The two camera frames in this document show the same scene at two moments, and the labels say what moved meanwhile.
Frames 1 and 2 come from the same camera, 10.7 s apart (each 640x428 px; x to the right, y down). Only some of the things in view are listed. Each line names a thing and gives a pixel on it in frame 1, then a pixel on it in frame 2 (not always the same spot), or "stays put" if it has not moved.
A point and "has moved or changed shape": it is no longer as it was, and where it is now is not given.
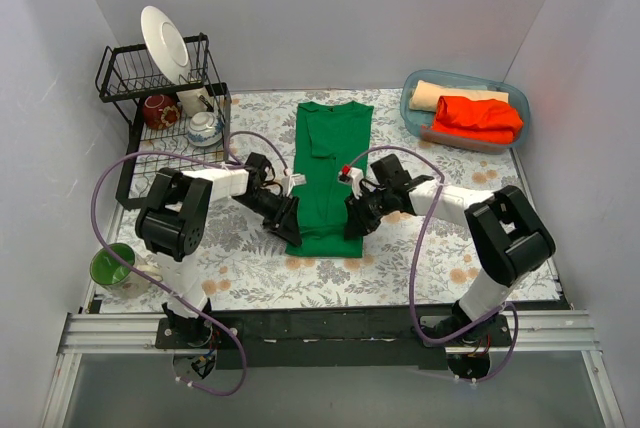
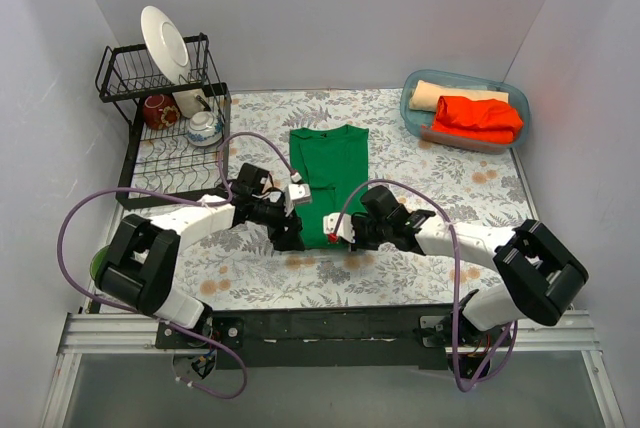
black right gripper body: [362, 211] to [356, 234]
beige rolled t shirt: [425, 95] stays put
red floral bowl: [160, 111] stays put
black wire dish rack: [172, 125] stays put
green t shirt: [328, 137] has moved or changed shape
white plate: [166, 43] stays put
